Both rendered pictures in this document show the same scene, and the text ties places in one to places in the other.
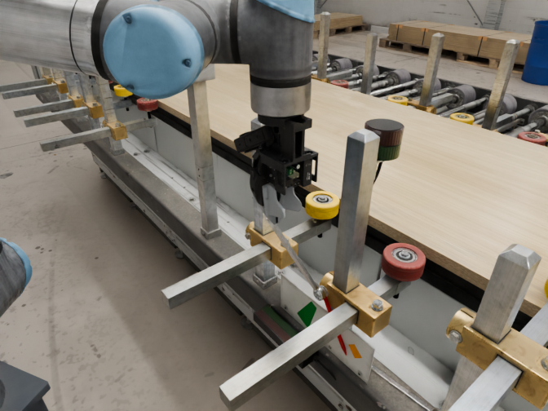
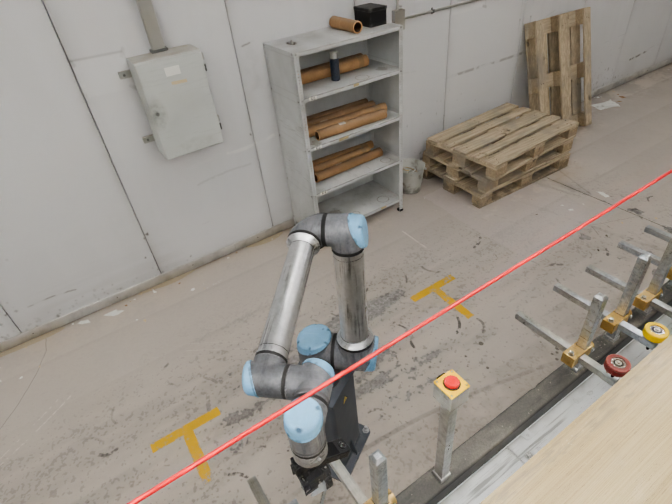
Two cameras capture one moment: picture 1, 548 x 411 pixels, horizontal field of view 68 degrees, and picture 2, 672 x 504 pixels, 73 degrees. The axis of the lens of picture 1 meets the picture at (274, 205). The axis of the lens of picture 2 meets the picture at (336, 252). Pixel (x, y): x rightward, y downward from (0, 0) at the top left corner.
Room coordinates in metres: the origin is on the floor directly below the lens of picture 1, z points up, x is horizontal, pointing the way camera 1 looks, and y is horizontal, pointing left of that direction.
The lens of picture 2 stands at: (0.81, -0.58, 2.28)
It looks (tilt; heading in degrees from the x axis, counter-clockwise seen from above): 38 degrees down; 99
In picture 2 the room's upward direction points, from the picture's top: 6 degrees counter-clockwise
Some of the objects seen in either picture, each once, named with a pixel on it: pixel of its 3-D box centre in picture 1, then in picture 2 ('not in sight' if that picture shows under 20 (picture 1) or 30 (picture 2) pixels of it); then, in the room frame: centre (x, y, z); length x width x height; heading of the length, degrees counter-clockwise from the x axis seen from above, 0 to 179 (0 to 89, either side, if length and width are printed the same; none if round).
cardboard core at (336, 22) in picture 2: not in sight; (345, 24); (0.51, 2.89, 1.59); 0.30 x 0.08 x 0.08; 128
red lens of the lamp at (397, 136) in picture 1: (383, 131); not in sight; (0.60, -0.17, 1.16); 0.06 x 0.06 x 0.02
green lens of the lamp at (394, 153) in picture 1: (381, 146); not in sight; (0.60, -0.17, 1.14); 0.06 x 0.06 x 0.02
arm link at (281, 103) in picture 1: (282, 96); (310, 448); (0.60, -0.01, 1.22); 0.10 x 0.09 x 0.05; 129
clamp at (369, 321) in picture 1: (354, 299); not in sight; (0.55, -0.15, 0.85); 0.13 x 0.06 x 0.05; 39
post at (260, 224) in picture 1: (264, 218); (380, 496); (0.76, 0.02, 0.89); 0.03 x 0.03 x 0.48; 39
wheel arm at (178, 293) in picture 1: (256, 256); (359, 498); (0.70, 0.04, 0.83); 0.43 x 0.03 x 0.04; 129
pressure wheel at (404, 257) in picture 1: (399, 275); not in sight; (0.61, -0.25, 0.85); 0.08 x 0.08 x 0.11
